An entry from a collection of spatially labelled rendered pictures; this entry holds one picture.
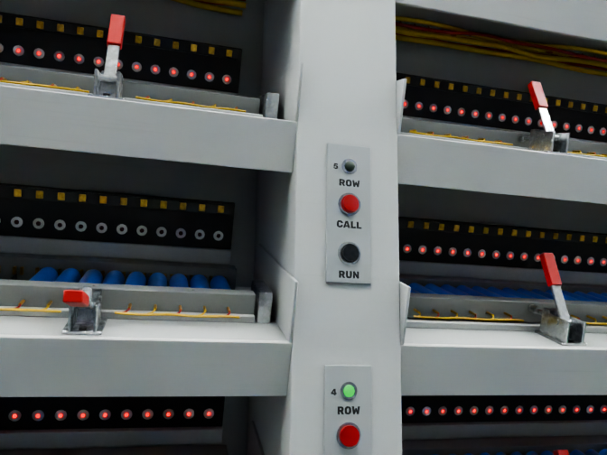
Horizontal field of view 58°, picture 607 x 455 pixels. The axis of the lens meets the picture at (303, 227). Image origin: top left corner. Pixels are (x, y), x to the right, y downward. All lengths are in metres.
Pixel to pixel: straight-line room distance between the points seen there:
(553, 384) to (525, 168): 0.21
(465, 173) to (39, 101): 0.38
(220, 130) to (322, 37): 0.13
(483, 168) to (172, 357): 0.33
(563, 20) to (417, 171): 0.26
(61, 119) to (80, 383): 0.20
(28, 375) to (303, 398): 0.20
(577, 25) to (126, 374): 0.58
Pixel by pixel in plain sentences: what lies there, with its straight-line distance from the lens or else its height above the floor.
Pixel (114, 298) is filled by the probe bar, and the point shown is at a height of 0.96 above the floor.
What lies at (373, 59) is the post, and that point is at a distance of 0.54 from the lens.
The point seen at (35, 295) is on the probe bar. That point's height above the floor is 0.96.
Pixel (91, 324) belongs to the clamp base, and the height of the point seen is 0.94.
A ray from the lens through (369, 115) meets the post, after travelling 0.51.
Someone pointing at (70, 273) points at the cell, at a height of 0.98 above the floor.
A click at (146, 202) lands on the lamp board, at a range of 0.61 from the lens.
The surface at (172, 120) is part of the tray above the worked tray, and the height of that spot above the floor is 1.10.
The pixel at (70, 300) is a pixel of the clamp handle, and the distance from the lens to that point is 0.38.
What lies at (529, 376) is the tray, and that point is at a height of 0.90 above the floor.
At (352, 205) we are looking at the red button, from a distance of 0.47.
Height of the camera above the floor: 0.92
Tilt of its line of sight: 12 degrees up
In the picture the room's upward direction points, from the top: 1 degrees clockwise
